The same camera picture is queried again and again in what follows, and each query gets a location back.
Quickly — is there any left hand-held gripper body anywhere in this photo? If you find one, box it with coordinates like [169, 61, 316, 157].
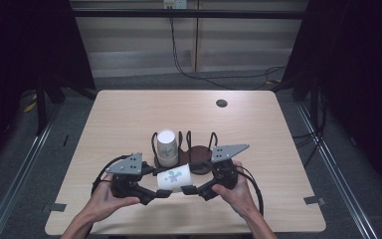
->
[104, 151, 155, 199]

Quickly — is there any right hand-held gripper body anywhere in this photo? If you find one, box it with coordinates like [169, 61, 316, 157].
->
[197, 142, 251, 202]

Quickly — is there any dark brown wire cup holder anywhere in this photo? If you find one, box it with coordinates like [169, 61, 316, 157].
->
[150, 129, 219, 176]

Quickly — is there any floral print paper cup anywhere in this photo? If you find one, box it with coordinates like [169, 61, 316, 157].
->
[156, 163, 193, 193]

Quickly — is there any stack of white paper cups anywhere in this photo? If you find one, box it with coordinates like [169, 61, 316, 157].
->
[156, 129, 179, 168]

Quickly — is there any person's left hand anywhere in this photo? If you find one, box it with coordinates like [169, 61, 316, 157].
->
[88, 181, 141, 222]

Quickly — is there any person's right hand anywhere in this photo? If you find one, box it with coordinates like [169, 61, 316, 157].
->
[211, 160, 261, 218]

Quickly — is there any grey tape strip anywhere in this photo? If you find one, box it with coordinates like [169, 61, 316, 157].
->
[302, 195, 326, 206]
[41, 202, 68, 214]

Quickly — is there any black metal stand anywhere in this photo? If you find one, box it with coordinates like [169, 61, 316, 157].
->
[34, 74, 97, 135]

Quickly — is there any yellow floor tape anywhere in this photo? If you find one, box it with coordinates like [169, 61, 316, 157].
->
[22, 94, 38, 114]

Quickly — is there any black horizontal metal bar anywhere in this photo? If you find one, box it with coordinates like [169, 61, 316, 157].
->
[70, 8, 308, 20]

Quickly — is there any black curtain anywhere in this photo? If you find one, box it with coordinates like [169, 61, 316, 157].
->
[0, 0, 97, 173]
[280, 0, 382, 200]

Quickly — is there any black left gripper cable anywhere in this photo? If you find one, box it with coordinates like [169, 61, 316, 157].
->
[91, 153, 133, 196]

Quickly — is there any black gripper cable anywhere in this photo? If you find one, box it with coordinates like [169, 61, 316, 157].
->
[234, 164, 265, 217]
[91, 153, 133, 196]

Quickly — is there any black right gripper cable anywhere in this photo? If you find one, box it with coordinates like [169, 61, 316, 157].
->
[234, 164, 265, 217]

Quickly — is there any bundle of black floor cables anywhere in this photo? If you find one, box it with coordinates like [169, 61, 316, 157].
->
[291, 99, 328, 168]

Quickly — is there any aluminium floor rail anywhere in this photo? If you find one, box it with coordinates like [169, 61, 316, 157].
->
[293, 101, 379, 239]
[0, 102, 64, 239]

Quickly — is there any black hanging wall cable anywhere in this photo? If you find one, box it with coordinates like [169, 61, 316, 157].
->
[168, 17, 287, 92]

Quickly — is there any white wall socket box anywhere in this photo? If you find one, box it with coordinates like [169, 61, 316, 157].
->
[163, 0, 188, 10]

